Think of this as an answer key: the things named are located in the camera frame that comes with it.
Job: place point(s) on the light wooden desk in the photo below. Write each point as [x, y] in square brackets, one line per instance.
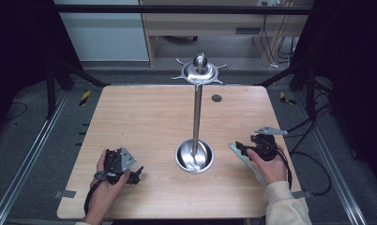
[208, 25]

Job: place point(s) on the person's right hand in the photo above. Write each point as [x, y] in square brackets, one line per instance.
[271, 170]

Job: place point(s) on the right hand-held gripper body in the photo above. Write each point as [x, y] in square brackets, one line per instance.
[266, 146]

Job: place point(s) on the white cabinet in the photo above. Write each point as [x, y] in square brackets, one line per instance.
[105, 37]

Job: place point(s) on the steel utensil stand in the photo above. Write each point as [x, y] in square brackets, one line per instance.
[196, 118]

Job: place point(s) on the person's left hand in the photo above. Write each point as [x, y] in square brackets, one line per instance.
[106, 195]

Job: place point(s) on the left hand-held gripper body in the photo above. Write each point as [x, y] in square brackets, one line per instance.
[124, 158]

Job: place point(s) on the aluminium floor rail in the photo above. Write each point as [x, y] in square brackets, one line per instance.
[27, 162]
[330, 162]

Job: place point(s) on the black frame strut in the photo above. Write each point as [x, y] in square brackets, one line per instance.
[308, 90]
[52, 90]

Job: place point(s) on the yellow black hazard tape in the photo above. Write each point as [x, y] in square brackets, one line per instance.
[285, 98]

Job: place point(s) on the grey metal table bracket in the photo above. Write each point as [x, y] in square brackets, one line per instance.
[65, 194]
[302, 194]

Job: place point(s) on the black horizontal frame bar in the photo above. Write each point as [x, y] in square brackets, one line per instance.
[177, 9]

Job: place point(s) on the pale green strip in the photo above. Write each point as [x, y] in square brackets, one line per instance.
[239, 154]

